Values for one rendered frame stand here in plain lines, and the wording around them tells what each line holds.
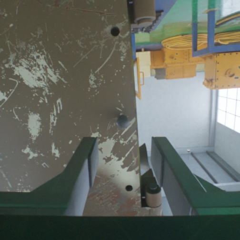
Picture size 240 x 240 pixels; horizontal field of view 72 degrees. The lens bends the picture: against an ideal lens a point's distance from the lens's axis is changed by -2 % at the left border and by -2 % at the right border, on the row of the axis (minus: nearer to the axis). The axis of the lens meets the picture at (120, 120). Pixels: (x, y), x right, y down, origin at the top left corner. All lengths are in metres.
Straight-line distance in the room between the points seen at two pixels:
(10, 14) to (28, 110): 0.14
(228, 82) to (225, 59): 0.39
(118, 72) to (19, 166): 0.24
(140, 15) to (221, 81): 3.15
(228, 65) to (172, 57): 3.22
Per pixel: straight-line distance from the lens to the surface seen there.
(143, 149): 0.71
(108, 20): 0.27
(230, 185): 13.84
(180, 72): 9.34
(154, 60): 7.01
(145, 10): 0.27
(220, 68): 3.36
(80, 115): 0.28
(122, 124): 0.25
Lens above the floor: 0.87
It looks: 15 degrees up
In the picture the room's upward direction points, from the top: 175 degrees clockwise
